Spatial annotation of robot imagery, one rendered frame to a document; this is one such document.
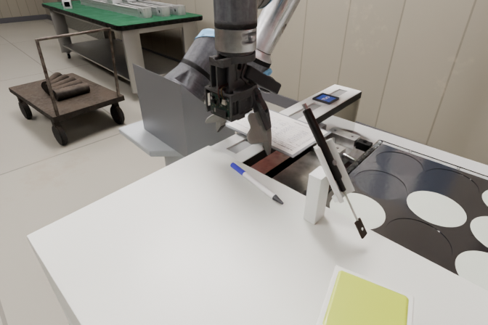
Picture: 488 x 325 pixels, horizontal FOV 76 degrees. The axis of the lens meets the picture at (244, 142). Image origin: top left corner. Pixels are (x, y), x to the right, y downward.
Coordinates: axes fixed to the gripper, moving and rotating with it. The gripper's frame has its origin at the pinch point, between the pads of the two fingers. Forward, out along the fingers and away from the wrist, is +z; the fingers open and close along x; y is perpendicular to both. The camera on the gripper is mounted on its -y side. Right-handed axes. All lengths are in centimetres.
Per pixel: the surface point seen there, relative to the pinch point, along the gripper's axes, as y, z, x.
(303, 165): -12.6, 8.6, 8.1
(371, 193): -10.9, 6.7, 25.3
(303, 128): -13.6, -0.3, 6.3
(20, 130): -1, 97, -275
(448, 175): -28.5, 6.7, 35.1
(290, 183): -4.6, 8.6, 10.0
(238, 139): -0.7, 0.6, -2.3
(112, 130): -57, 97, -214
